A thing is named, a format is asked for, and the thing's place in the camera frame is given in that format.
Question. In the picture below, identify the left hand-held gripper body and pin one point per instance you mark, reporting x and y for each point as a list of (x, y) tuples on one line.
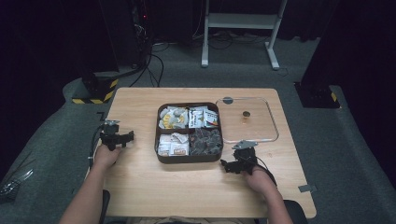
[(110, 137)]

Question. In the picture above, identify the person's left hand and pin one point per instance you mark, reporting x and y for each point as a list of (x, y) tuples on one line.
[(105, 158)]

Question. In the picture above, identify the white metal stand frame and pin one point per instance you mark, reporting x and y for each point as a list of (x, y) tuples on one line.
[(241, 21)]

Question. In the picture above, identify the black yellow striped stand base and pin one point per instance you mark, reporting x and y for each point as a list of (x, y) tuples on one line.
[(99, 91)]

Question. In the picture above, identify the brown divided snack box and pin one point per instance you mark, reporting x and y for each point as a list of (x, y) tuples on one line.
[(188, 159)]

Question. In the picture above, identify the person's right hand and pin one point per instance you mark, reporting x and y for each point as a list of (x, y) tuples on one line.
[(259, 181)]

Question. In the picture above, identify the pile of beige packets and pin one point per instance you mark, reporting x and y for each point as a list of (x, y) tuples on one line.
[(172, 146)]

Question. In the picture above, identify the computer tower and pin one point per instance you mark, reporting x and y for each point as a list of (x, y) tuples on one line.
[(139, 31)]

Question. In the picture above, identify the pile of yellow white packets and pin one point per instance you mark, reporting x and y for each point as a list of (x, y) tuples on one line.
[(172, 118)]

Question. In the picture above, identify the clear plastic lid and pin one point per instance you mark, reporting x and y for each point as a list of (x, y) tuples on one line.
[(258, 124)]

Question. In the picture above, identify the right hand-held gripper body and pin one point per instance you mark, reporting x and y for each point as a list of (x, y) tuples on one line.
[(245, 160)]

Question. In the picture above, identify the pile of white printed packets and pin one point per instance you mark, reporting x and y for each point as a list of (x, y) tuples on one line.
[(202, 118)]

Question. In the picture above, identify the grey tape strip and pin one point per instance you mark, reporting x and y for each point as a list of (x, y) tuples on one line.
[(307, 188)]

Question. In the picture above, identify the pile of dark packets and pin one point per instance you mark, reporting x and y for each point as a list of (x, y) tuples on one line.
[(205, 142)]

